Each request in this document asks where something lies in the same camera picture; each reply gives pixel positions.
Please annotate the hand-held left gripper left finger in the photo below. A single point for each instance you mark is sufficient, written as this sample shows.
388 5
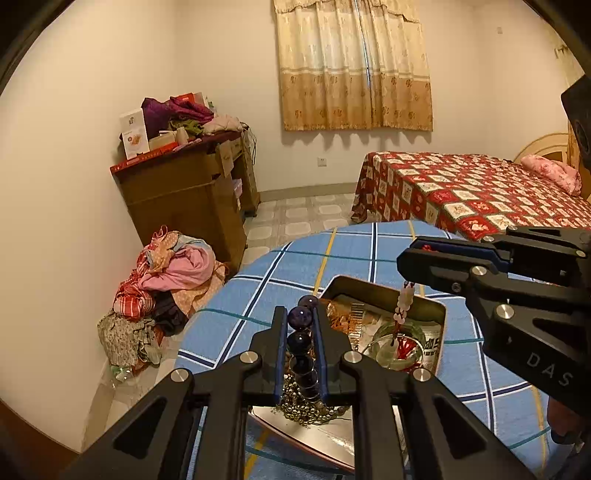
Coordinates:
278 360

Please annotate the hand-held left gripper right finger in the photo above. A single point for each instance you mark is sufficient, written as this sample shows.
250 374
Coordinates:
323 364

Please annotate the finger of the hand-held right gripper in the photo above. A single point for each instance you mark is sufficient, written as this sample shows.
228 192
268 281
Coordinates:
443 270
531 249

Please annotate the green jade bangle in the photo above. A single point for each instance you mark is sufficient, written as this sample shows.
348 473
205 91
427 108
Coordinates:
413 362

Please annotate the person's right hand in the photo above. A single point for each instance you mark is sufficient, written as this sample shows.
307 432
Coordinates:
563 422

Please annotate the blue plaid tablecloth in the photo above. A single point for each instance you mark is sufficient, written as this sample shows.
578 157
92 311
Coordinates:
258 295

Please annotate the bed with red patchwork cover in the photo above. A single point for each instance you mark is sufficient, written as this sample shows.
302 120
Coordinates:
452 194

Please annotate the pink pillow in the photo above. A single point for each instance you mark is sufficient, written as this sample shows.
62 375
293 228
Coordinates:
551 171

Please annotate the printed paper packet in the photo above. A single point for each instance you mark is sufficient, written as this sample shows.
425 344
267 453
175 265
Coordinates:
431 350

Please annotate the cream curved headboard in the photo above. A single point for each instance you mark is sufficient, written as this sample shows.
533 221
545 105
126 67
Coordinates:
545 143

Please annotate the pile of clothes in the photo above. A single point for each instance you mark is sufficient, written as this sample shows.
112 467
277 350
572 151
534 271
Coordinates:
171 286

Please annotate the clear plastic bottle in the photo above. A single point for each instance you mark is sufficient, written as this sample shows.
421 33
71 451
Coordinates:
123 374

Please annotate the brown cardboard sheet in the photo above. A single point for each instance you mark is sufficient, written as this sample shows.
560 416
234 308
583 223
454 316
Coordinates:
184 207

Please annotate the beige patterned window curtain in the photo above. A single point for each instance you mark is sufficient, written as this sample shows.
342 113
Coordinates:
355 64

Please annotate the light pink cloth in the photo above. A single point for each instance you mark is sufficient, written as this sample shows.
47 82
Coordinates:
224 124

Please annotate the flat red box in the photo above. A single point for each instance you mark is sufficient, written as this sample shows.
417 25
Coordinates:
147 154

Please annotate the small cream cup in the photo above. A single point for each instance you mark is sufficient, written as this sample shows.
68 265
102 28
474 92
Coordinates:
181 136

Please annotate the olive green cloth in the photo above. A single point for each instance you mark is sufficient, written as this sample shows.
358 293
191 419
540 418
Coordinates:
187 125

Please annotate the brown wooden board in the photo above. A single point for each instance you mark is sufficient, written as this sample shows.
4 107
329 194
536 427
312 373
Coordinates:
32 447

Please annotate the magenta cloth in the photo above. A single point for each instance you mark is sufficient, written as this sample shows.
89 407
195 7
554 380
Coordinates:
191 108

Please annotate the white printed carton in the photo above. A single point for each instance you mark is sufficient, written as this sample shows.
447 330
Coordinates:
135 134

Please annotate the purple cloth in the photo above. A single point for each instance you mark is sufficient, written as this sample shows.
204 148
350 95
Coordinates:
157 117

